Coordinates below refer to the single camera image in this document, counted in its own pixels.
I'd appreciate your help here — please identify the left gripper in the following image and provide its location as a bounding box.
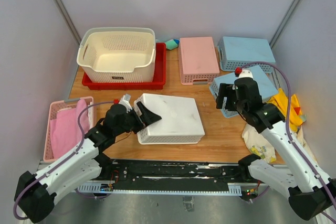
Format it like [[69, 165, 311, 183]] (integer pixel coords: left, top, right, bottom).
[[114, 101, 161, 136]]

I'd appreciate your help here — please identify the small cream basket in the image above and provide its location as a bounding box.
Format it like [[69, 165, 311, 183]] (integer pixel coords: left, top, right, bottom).
[[133, 93, 205, 145]]

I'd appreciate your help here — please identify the pink perforated basket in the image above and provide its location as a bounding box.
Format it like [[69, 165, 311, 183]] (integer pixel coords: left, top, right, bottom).
[[178, 37, 220, 85]]

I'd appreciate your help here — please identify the blue perforated basket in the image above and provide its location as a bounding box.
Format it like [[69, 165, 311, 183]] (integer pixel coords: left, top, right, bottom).
[[209, 66, 278, 118], [217, 36, 276, 71]]

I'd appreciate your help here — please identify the large cream basket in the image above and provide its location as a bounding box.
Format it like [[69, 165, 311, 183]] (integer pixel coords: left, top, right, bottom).
[[77, 27, 156, 83]]

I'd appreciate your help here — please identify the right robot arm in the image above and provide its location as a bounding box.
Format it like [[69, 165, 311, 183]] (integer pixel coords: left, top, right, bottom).
[[216, 77, 335, 220]]

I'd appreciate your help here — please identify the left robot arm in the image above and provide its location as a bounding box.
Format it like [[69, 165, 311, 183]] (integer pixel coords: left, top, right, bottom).
[[13, 100, 161, 223]]

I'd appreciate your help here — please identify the red tray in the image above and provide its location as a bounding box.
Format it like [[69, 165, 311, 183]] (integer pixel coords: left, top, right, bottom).
[[82, 42, 166, 90]]

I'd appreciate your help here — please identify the printed white yellow cloth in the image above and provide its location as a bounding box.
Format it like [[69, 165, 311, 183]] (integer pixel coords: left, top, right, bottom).
[[241, 88, 316, 163]]

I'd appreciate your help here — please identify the green blue soft toy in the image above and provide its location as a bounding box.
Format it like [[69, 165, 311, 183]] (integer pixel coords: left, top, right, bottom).
[[165, 39, 180, 50]]

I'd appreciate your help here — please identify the pink towel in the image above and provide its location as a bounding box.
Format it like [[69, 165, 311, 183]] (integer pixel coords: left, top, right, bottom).
[[50, 99, 87, 158]]

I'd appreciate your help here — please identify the pink basket with towels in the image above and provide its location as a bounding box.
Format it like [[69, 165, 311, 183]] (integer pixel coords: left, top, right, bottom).
[[43, 96, 96, 163]]

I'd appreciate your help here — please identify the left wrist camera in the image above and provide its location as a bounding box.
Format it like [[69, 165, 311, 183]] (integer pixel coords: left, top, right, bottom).
[[119, 93, 133, 112]]

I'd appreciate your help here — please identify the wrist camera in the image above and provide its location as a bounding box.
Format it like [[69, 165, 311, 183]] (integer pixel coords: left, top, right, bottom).
[[119, 93, 133, 112], [234, 67, 253, 79]]

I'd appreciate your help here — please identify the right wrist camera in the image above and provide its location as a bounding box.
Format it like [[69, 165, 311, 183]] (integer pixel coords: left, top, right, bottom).
[[234, 67, 253, 79]]

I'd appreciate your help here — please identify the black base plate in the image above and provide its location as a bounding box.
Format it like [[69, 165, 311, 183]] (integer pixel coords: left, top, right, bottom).
[[97, 159, 256, 187]]

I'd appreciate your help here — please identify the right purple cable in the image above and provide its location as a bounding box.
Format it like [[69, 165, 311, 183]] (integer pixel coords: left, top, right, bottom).
[[240, 61, 336, 224]]

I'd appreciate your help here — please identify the purple cable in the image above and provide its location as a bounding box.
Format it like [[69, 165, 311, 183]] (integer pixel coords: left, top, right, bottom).
[[12, 99, 119, 221], [240, 61, 336, 224]]

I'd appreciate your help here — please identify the grey cable duct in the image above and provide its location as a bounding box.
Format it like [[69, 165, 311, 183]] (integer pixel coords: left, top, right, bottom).
[[78, 179, 242, 196]]

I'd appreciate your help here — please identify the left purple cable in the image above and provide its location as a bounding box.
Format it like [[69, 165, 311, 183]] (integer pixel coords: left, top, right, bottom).
[[12, 99, 119, 221]]

